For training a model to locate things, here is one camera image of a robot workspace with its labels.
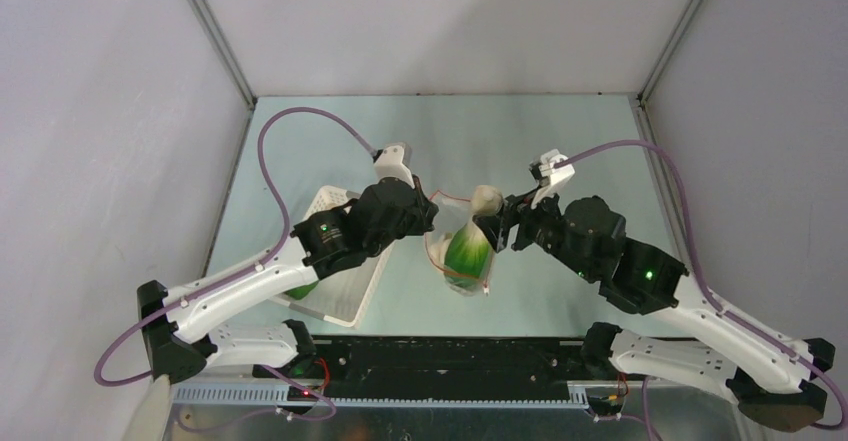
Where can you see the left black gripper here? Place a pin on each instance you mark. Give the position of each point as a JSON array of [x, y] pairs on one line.
[[425, 211]]

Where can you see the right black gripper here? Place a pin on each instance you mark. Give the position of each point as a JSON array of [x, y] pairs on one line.
[[507, 224]]

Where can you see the clear zip top bag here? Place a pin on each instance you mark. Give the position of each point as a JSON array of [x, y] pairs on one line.
[[435, 241]]

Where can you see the green bok choy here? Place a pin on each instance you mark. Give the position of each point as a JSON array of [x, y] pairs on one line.
[[467, 256]]

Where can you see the green pepper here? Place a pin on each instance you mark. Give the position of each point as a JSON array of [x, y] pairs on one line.
[[300, 292]]

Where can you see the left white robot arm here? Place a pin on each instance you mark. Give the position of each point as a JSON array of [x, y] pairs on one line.
[[192, 328]]

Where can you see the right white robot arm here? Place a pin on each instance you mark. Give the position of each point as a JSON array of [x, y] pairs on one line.
[[772, 380]]

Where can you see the white perforated plastic basket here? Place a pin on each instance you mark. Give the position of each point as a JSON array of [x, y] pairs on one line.
[[343, 298]]

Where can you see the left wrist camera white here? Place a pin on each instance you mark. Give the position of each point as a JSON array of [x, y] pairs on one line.
[[392, 161]]

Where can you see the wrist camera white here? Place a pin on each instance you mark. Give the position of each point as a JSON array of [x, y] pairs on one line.
[[551, 171], [392, 161]]

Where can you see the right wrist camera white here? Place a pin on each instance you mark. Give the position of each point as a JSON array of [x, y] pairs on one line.
[[551, 171]]

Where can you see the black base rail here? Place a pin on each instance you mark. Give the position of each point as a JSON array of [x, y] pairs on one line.
[[452, 369]]

